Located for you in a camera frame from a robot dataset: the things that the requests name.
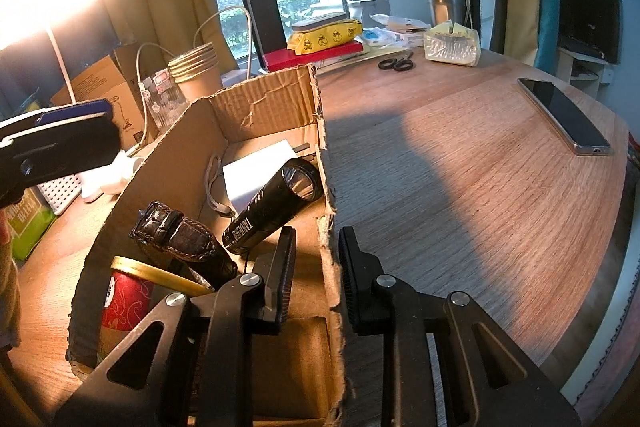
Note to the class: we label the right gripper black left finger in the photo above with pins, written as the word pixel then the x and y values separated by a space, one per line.
pixel 190 357

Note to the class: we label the stack of paper cups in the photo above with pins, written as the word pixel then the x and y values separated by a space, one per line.
pixel 196 73

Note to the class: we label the red gold tin can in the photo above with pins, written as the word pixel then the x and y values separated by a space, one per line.
pixel 134 290

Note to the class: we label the black scissors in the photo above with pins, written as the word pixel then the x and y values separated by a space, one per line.
pixel 401 63

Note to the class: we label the white desk lamp base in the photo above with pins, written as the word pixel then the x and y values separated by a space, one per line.
pixel 110 179

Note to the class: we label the white perforated basket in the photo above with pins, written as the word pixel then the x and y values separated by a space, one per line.
pixel 60 193

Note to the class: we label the clear plastic bottle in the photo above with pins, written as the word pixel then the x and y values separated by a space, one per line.
pixel 163 98

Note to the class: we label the white power adapter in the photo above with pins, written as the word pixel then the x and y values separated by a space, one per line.
pixel 245 177

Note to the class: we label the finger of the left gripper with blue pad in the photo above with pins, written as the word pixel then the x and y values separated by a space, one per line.
pixel 80 120

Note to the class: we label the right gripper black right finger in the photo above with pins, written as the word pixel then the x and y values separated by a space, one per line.
pixel 444 353

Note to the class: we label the brown lamp packaging box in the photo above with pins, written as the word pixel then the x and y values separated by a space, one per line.
pixel 114 78

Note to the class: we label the black flashlight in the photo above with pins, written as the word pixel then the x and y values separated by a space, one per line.
pixel 296 185

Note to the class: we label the yellow pouch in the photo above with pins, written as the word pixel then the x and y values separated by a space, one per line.
pixel 324 37

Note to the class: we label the green box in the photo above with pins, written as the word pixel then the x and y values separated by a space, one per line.
pixel 28 220

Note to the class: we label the smartphone on table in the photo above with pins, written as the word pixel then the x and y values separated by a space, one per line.
pixel 576 129

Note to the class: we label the black monitor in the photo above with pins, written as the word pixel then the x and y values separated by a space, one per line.
pixel 591 27

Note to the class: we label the red book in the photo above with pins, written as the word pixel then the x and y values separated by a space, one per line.
pixel 285 58

